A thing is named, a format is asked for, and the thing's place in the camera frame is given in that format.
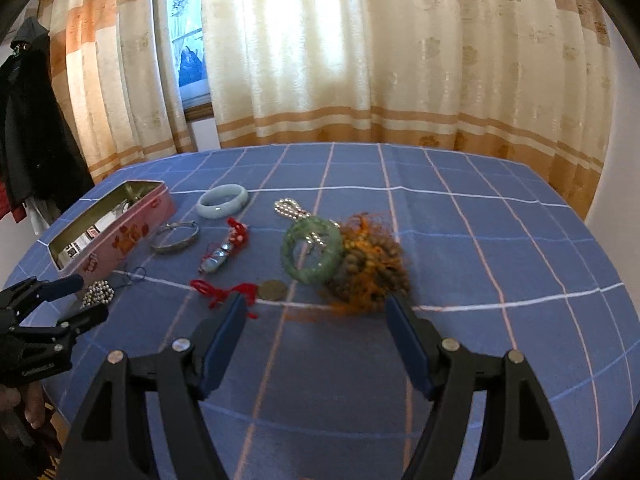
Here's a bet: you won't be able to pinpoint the pink floral tin box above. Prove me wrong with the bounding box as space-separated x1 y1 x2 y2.
47 179 177 279

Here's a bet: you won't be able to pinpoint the black hanging coat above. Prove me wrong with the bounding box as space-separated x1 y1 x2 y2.
0 16 96 221

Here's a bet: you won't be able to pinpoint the white hanging garment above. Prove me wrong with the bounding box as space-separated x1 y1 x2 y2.
24 197 62 236

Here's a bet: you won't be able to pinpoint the wooden bead string orange tassels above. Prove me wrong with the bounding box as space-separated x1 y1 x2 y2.
322 212 412 317

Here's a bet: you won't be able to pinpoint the silver bead bracelet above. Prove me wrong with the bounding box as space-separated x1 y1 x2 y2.
79 280 117 310

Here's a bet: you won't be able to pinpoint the blue checked tablecloth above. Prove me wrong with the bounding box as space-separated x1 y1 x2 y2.
0 142 640 480

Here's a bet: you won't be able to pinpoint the green jade bangle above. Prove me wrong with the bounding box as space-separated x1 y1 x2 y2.
281 215 345 284

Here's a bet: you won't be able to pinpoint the thin dark cord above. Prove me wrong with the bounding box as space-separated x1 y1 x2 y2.
107 266 149 289

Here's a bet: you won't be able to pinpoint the silver metal bangle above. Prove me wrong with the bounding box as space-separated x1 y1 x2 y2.
150 220 200 255

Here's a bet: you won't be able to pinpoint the red padded jacket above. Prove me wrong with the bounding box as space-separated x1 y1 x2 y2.
0 180 29 224

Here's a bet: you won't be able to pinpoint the window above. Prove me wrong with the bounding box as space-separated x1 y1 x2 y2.
164 0 214 113

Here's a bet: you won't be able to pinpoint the wide cream and orange curtain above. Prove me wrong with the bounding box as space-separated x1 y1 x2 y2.
200 0 617 222

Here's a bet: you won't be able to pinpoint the pearl necklace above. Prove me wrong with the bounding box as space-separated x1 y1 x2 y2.
273 198 335 261

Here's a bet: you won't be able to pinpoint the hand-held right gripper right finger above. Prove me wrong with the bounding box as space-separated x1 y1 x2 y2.
386 294 574 480

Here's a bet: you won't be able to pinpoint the pale jade bangle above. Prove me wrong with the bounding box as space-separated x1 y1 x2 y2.
196 185 250 219

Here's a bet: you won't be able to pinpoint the brass coin with red cord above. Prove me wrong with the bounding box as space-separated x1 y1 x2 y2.
190 278 289 319

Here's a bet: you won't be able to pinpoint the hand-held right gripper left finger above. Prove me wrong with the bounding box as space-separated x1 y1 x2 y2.
57 293 247 480

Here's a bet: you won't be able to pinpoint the wooden window sill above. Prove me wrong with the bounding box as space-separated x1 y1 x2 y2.
182 102 216 124

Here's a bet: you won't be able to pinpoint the grey pendant with red knot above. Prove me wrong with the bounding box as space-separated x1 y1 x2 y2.
198 217 251 276

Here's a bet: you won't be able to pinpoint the narrow cream and orange curtain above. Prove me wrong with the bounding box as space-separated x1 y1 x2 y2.
37 0 199 184

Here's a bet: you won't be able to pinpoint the person's left hand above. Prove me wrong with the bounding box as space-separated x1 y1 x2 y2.
0 381 49 431

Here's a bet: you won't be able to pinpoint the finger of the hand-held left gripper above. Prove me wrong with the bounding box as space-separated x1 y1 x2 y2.
14 303 110 357
0 273 85 319

